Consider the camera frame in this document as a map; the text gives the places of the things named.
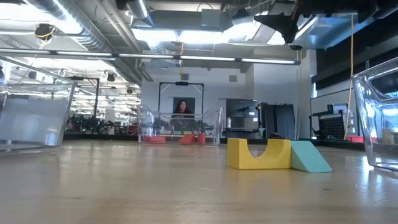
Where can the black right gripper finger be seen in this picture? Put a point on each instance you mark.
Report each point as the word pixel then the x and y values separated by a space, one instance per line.
pixel 276 20

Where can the yellow arch block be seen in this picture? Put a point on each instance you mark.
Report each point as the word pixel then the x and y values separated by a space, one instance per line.
pixel 239 157

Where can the teal wedge block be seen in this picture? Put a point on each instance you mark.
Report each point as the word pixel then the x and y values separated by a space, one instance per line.
pixel 306 160

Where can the red wedge block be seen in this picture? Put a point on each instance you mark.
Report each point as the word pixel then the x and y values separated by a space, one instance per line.
pixel 188 140

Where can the red rectangular block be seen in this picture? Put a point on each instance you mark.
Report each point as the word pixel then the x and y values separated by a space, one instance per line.
pixel 155 140

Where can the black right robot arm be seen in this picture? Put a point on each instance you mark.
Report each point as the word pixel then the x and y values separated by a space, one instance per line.
pixel 367 7

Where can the long suspended light bar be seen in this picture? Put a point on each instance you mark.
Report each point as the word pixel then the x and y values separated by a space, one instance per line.
pixel 202 58

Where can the dark grey curtain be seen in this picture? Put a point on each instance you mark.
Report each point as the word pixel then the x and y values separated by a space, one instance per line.
pixel 280 121

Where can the black background cabinet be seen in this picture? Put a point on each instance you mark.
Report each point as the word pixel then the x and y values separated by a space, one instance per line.
pixel 242 121

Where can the white bottle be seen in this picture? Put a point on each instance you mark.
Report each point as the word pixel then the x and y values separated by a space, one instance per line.
pixel 229 123

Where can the black perforated cart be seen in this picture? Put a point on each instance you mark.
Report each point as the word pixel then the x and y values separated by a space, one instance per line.
pixel 332 126

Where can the person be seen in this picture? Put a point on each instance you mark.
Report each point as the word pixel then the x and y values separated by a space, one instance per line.
pixel 183 107

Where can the clear plastic bin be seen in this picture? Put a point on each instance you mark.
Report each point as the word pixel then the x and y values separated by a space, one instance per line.
pixel 34 121
pixel 180 124
pixel 379 124

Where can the red flat tray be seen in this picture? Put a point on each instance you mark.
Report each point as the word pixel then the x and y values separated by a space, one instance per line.
pixel 356 139

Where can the black ceiling spotlight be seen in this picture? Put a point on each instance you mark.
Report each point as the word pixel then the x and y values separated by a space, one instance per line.
pixel 111 77
pixel 130 90

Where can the dark red chair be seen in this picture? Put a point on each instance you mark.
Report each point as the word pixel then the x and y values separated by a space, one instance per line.
pixel 133 129

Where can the black background robot arms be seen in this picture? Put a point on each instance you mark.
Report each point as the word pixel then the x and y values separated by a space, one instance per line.
pixel 93 126

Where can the grey square wall panel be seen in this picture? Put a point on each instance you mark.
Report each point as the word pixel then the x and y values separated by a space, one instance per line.
pixel 184 76
pixel 233 78

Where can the black table frame rails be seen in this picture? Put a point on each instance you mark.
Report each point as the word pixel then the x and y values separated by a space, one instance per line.
pixel 248 141

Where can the black background station frame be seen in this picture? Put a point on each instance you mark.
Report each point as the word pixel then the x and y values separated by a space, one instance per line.
pixel 160 93

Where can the round silver ventilation duct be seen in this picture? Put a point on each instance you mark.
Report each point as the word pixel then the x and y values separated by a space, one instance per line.
pixel 138 9

